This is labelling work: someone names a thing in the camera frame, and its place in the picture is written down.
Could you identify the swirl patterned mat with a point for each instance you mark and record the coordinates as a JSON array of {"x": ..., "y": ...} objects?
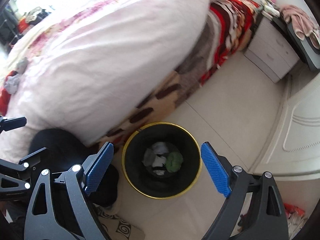
[{"x": 120, "y": 227}]

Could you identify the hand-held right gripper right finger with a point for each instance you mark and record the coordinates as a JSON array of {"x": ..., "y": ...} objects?
[{"x": 215, "y": 170}]

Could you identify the green sock in bin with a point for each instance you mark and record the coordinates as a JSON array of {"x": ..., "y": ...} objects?
[{"x": 175, "y": 161}]

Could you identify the white socks in bin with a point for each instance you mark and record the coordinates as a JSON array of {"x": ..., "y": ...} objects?
[{"x": 161, "y": 148}]

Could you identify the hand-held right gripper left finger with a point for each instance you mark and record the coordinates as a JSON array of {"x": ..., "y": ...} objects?
[{"x": 98, "y": 170}]

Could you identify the white panelled door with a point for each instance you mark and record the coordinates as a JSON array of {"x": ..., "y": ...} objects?
[{"x": 300, "y": 135}]

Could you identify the black bin with gold rim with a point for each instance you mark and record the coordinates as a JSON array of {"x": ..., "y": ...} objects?
[{"x": 132, "y": 172}]

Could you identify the person's black trouser leg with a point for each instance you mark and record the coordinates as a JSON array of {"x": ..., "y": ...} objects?
[{"x": 57, "y": 142}]

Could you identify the white crumpled paper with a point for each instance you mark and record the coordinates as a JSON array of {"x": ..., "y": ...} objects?
[{"x": 159, "y": 161}]

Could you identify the beige slipper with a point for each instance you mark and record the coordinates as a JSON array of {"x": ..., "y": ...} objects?
[{"x": 111, "y": 208}]

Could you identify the red brown patterned blanket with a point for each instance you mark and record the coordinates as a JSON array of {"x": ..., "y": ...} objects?
[{"x": 225, "y": 30}]

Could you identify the grey sock on bed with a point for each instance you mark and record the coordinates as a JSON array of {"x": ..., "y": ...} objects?
[{"x": 12, "y": 84}]

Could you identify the cluttered dark rack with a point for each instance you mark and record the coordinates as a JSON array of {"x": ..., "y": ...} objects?
[{"x": 35, "y": 15}]

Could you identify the white nightstand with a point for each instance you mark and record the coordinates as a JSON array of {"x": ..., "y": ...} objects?
[{"x": 272, "y": 52}]

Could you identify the pink cloth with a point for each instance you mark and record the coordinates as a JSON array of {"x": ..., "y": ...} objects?
[{"x": 298, "y": 20}]

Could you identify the white floral quilt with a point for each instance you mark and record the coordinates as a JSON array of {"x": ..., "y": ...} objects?
[{"x": 100, "y": 55}]

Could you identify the red white packaging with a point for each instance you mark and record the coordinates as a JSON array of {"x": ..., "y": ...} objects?
[{"x": 295, "y": 215}]

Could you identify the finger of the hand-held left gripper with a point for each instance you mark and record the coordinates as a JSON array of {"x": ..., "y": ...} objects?
[
  {"x": 18, "y": 168},
  {"x": 13, "y": 123}
]

